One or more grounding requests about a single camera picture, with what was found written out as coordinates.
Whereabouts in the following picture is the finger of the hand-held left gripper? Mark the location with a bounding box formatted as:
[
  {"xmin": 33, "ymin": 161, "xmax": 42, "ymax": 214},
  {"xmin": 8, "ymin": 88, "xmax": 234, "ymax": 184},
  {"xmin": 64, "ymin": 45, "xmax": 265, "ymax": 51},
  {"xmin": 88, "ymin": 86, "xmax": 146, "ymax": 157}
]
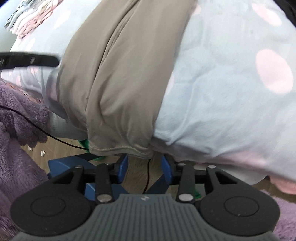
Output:
[{"xmin": 0, "ymin": 52, "xmax": 59, "ymax": 69}]

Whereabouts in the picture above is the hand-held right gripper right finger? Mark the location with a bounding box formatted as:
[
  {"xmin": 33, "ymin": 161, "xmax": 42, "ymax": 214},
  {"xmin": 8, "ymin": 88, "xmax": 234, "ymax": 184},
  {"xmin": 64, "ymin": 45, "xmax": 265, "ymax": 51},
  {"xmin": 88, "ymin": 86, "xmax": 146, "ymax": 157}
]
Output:
[{"xmin": 161, "ymin": 154, "xmax": 241, "ymax": 203}]

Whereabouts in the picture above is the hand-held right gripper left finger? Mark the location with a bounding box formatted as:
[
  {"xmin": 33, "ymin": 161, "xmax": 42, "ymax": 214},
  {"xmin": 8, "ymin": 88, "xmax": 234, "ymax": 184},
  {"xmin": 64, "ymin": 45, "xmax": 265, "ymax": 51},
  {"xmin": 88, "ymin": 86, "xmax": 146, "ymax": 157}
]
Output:
[{"xmin": 52, "ymin": 154, "xmax": 129, "ymax": 203}]

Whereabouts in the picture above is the taupe long-sleeve shirt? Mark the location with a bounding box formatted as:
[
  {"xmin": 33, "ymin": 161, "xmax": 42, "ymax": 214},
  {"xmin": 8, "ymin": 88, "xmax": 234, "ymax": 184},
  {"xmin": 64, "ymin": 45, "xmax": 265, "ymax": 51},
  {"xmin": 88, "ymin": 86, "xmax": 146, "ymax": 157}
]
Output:
[{"xmin": 56, "ymin": 0, "xmax": 197, "ymax": 159}]

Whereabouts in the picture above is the pink folded garment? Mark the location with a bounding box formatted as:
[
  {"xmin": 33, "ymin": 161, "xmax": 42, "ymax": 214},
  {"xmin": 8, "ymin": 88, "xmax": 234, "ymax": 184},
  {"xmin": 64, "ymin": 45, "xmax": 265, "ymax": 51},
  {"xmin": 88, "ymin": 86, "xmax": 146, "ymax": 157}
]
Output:
[{"xmin": 14, "ymin": 0, "xmax": 63, "ymax": 39}]

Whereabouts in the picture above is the grey folded garment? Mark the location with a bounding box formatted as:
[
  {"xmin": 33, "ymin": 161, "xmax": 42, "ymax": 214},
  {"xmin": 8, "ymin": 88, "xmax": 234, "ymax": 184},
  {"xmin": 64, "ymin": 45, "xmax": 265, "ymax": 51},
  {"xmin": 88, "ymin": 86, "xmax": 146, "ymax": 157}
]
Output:
[{"xmin": 5, "ymin": 0, "xmax": 37, "ymax": 29}]

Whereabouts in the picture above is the green plastic item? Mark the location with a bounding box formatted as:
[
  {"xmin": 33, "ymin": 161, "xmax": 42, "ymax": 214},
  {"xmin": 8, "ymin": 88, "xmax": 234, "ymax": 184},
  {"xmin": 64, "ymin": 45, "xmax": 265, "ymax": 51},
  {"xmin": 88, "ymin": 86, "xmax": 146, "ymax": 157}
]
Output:
[{"xmin": 77, "ymin": 138, "xmax": 107, "ymax": 161}]

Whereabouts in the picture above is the purple fleece robe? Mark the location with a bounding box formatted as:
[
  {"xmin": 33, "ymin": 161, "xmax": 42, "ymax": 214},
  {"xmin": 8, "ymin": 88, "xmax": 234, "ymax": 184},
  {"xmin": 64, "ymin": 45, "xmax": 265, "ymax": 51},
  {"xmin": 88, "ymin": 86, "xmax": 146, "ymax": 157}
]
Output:
[{"xmin": 0, "ymin": 80, "xmax": 296, "ymax": 240}]

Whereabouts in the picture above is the white folded garment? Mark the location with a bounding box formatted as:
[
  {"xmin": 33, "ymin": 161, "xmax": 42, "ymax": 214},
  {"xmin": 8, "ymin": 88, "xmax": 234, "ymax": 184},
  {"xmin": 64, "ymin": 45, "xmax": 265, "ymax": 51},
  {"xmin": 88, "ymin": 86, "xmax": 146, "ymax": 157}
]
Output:
[{"xmin": 35, "ymin": 0, "xmax": 58, "ymax": 12}]

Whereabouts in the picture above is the polka-dot bed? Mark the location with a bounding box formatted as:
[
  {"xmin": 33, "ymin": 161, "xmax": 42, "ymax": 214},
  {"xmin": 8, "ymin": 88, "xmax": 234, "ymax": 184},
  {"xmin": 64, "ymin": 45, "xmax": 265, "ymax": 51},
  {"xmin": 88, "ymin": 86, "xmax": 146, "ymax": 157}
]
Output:
[{"xmin": 0, "ymin": 0, "xmax": 296, "ymax": 195}]

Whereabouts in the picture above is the black garment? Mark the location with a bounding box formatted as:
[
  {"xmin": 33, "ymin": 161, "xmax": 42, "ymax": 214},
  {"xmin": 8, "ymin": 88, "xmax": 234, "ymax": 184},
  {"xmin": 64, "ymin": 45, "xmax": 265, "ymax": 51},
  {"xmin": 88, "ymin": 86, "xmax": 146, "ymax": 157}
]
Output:
[{"xmin": 281, "ymin": 0, "xmax": 296, "ymax": 19}]

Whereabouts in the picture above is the black cable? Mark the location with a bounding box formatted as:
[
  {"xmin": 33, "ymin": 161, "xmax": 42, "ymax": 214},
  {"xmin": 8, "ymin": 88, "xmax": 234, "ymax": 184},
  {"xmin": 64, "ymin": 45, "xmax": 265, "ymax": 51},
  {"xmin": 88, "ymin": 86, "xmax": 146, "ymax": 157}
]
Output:
[
  {"xmin": 0, "ymin": 105, "xmax": 93, "ymax": 150},
  {"xmin": 142, "ymin": 158, "xmax": 152, "ymax": 194}
]

